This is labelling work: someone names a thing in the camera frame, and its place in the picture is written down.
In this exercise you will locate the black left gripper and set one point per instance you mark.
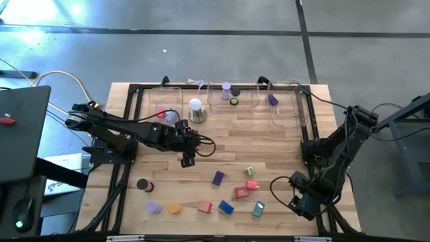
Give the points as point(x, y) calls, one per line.
point(183, 141)

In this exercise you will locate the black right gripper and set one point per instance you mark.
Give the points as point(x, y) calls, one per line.
point(310, 203)

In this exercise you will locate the lavender wall charger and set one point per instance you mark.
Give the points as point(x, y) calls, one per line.
point(171, 117)

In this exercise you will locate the orange hourglass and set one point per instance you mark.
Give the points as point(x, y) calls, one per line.
point(174, 207)

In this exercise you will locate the black hourglass red sand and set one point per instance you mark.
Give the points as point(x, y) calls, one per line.
point(144, 184)

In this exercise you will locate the teal small calculator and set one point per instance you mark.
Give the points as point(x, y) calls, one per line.
point(258, 208)

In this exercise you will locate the pink-red wall charger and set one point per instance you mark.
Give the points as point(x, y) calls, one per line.
point(251, 185)
point(160, 113)

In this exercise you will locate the green wall charger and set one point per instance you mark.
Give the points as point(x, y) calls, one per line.
point(249, 170)

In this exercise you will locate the purple hourglass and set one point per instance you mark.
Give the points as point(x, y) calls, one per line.
point(226, 88)
point(152, 207)

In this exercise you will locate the black hourglass yellow sand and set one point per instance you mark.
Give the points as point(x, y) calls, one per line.
point(235, 92)

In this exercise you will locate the navy small calculator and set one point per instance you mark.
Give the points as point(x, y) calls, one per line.
point(273, 99)

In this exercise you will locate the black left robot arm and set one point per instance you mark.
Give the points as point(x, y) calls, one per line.
point(111, 126)

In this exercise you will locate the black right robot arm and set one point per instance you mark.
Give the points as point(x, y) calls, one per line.
point(339, 154)

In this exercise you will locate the purple small calculator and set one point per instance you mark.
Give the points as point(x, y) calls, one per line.
point(218, 178)

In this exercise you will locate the white bulb brass lamp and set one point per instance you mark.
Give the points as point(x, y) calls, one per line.
point(195, 105)

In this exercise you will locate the blue small calculator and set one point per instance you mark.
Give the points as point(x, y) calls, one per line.
point(226, 207)

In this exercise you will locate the clear plastic bin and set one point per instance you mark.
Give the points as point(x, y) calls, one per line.
point(215, 101)
point(292, 101)
point(152, 101)

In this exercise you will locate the white printed box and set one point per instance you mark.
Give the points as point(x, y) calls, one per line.
point(67, 160)

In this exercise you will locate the black desk support bar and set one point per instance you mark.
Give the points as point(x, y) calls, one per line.
point(60, 173)

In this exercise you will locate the blue-grey metal table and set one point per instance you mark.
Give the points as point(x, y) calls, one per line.
point(420, 102)

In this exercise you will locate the black computer mouse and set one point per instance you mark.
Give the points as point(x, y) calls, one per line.
point(23, 211)

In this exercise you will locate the black lower desk shelf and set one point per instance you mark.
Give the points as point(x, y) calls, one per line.
point(6, 201)

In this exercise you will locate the black floor bar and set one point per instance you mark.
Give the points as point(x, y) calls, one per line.
point(16, 74)

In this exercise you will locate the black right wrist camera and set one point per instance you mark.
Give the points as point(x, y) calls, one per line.
point(298, 179)

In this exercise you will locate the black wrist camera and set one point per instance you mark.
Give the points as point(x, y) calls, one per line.
point(181, 124)
point(298, 179)

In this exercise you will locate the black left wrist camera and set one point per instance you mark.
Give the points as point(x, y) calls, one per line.
point(181, 124)

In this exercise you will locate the silver metal bracket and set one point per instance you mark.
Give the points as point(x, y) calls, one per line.
point(124, 238)
point(312, 239)

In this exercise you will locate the dark red wall charger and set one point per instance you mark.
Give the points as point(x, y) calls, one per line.
point(241, 192)

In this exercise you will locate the black aluminium table frame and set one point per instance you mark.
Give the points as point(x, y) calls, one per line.
point(133, 89)

